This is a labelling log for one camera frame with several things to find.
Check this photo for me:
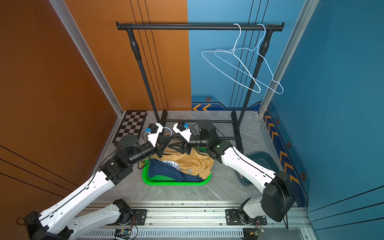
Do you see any black clothes rack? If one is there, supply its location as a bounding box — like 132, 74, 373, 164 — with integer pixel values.
115, 21, 285, 154

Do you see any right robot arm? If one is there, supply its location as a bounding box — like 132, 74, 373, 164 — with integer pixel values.
173, 120, 296, 226

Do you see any yellow printed t-shirt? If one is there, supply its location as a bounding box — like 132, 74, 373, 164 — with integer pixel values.
151, 148, 215, 180

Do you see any navy blue t-shirt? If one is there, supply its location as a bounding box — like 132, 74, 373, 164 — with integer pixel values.
148, 159, 204, 183

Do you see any black white checkerboard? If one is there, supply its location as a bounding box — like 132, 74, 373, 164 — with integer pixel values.
113, 111, 147, 144

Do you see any left green circuit board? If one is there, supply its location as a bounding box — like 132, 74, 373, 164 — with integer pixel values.
114, 228, 133, 240

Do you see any green circuit board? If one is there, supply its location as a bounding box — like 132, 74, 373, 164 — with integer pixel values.
114, 228, 133, 240
250, 228, 265, 239

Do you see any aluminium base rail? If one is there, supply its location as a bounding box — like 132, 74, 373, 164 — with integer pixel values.
74, 201, 317, 240

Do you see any right green circuit board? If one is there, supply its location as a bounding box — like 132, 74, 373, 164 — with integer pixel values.
250, 228, 265, 239

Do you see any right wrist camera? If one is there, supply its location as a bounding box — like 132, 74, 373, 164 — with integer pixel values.
173, 121, 192, 143

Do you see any green plastic basket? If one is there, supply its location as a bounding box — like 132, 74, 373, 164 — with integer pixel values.
142, 148, 212, 186

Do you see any teal plastic tub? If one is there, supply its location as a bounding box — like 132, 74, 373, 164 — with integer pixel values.
235, 151, 280, 187

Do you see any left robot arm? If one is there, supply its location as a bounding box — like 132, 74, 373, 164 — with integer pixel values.
23, 135, 173, 240

